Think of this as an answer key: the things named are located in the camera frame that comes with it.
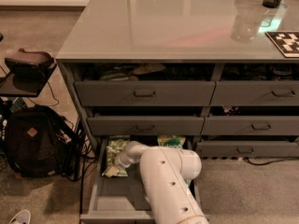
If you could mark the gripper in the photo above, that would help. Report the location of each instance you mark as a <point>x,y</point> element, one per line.
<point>120,162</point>

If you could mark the checkered marker board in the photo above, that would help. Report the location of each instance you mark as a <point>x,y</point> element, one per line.
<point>287,42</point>

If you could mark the green dang bag front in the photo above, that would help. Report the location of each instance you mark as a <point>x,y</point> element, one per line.
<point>188,182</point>

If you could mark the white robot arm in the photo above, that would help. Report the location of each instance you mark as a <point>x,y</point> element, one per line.
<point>164,172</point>

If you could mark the black backpack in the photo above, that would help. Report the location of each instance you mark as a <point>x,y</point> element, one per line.
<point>38,142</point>

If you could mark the middle left drawer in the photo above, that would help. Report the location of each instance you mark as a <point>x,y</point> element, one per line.
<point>146,121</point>

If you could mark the top right drawer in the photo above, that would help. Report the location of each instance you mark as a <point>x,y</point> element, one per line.
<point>258,84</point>

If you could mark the top left drawer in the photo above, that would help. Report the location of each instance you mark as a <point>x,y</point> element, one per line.
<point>177,85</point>

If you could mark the middle right drawer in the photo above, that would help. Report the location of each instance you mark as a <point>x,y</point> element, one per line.
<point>275,120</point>

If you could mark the grey sneaker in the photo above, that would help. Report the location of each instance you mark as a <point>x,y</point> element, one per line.
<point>23,217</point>

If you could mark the bottom right drawer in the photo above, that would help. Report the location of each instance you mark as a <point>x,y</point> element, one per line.
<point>270,147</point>

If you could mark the green jalapeno chip bag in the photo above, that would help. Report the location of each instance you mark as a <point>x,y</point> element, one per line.
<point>118,141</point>
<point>111,155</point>

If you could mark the green dang bag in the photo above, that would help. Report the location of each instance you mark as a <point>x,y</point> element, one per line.
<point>188,182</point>
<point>174,141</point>

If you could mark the open bottom left drawer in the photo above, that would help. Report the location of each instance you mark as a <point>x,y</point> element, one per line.
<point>120,200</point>

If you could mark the dark brown desk chair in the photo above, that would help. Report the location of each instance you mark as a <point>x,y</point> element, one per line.
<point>28,73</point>

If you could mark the grey drawer cabinet frame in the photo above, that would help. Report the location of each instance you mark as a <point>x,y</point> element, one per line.
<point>140,68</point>

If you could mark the green jalapeno chip bag rear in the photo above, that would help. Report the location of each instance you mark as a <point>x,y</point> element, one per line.
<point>118,141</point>

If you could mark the green jalapeno chip bag front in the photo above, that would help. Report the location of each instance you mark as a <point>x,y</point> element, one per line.
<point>111,155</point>

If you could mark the green dang bag rear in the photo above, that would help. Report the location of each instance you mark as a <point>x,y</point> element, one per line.
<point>174,141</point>

